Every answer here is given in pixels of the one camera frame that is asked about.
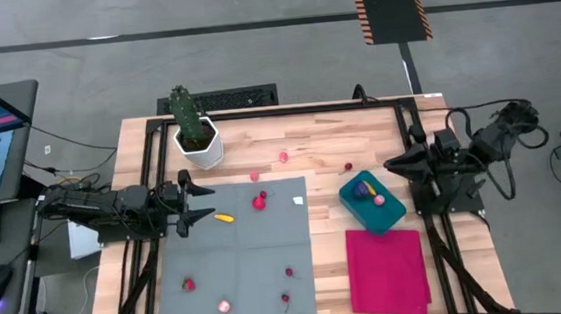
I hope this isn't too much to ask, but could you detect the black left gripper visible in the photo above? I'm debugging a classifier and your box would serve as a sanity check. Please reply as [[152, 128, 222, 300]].
[[153, 165, 221, 242]]

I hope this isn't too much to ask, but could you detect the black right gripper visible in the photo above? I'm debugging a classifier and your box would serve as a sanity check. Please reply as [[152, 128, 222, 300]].
[[381, 121, 465, 193]]

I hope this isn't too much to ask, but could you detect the purple toy grape bunch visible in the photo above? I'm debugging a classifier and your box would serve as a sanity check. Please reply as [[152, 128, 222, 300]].
[[353, 180, 371, 201]]

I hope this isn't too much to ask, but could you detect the white hexagonal plant pot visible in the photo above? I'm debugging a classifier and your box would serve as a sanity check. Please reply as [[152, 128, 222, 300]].
[[171, 115, 226, 174]]

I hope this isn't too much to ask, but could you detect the teal plastic container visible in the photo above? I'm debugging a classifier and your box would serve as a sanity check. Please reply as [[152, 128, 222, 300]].
[[336, 166, 409, 239]]

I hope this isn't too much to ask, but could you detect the grey cloth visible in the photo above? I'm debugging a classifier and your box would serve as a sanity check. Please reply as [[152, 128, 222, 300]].
[[145, 175, 319, 314]]

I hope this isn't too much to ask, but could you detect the green cactus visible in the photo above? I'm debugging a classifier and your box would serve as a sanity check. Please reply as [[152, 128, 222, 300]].
[[167, 83, 209, 145]]

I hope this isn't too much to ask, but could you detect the black floor grate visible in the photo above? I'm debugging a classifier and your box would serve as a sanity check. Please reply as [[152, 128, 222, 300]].
[[155, 82, 279, 117]]

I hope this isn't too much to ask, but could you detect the magenta cloth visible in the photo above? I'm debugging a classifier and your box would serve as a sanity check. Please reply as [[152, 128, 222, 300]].
[[343, 223, 433, 314]]

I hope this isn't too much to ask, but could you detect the white box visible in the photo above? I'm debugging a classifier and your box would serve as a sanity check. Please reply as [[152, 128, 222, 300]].
[[67, 219, 103, 261]]

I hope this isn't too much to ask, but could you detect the black mat with orange stripes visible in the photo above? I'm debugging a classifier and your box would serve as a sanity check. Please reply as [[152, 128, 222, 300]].
[[349, 0, 434, 48]]

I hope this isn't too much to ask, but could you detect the grey desk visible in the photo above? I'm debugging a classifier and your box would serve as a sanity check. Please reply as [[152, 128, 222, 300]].
[[0, 195, 48, 314]]

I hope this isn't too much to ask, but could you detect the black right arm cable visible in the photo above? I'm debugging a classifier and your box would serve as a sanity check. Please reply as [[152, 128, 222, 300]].
[[351, 80, 408, 107]]

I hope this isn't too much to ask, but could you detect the black aluminium table frame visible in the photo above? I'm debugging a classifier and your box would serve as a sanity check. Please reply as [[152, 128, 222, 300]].
[[51, 87, 525, 314]]

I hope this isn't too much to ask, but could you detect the thin black floor cable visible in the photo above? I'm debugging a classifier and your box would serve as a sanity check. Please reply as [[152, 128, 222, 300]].
[[29, 118, 119, 158]]

